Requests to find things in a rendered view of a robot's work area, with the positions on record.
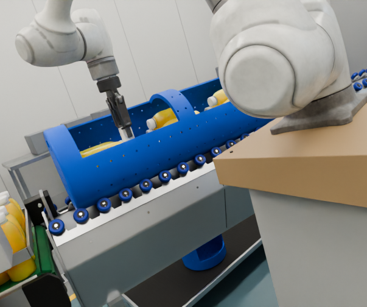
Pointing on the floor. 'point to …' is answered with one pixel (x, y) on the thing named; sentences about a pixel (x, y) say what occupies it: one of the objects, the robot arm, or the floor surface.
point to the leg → (117, 302)
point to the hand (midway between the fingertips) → (128, 137)
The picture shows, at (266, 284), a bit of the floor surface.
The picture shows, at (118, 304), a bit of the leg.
